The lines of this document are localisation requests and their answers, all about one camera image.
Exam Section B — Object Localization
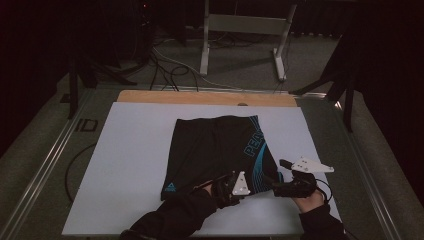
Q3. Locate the person's left hand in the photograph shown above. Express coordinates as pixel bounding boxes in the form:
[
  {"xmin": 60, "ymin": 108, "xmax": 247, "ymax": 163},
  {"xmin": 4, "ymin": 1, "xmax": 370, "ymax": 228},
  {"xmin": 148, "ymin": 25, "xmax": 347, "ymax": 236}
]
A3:
[{"xmin": 202, "ymin": 183, "xmax": 218, "ymax": 202}]

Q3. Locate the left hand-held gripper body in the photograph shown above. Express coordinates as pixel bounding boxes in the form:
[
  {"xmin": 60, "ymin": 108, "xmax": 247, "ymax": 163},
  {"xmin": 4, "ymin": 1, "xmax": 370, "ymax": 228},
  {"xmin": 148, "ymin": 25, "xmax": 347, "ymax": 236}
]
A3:
[{"xmin": 211, "ymin": 170, "xmax": 252, "ymax": 210}]

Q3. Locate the person's right hand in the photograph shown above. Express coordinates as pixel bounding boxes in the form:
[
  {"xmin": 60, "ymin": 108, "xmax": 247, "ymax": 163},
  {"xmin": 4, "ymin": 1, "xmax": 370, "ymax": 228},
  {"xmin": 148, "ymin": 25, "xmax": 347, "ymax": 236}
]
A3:
[{"xmin": 290, "ymin": 189, "xmax": 327, "ymax": 215}]

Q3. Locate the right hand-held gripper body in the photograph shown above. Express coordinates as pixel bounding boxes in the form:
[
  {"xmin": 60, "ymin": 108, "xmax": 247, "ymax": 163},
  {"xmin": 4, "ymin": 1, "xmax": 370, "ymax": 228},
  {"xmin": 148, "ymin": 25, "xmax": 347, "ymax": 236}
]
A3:
[{"xmin": 273, "ymin": 156, "xmax": 335, "ymax": 199}]

